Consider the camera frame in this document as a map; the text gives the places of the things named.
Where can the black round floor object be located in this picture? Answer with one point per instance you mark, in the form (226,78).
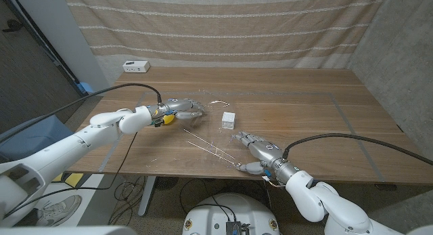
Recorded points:
(165,183)

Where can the blue-grey padded seat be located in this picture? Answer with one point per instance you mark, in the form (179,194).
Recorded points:
(34,137)

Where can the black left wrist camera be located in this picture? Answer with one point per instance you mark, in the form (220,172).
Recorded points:
(159,123)

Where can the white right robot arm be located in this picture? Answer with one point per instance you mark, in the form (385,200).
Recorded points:
(321,201)

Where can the grey electronics box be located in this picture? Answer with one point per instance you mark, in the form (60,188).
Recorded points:
(234,227)

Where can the beige striped cloth backdrop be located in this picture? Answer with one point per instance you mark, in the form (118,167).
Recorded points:
(220,25)

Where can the clear cellophane sheet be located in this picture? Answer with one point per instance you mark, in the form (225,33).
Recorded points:
(209,137)

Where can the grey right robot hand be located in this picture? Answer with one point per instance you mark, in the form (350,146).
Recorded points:
(267,153)

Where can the yellow flat pad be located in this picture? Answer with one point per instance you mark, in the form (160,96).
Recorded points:
(73,180)

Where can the metal table leg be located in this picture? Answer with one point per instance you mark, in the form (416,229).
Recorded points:
(146,197)

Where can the small white box package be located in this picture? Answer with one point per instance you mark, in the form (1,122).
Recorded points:
(228,121)

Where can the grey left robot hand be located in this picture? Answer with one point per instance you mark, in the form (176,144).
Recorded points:
(182,106)

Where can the small blue plastic object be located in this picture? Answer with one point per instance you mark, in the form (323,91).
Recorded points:
(86,87)

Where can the white sneaker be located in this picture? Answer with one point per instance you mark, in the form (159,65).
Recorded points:
(57,211)

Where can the yellow lemon-shaped sponge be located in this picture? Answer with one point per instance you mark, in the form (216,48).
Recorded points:
(168,119)

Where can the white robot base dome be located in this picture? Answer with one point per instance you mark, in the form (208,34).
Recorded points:
(230,208)

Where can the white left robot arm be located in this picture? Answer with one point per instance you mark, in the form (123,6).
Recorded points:
(67,150)

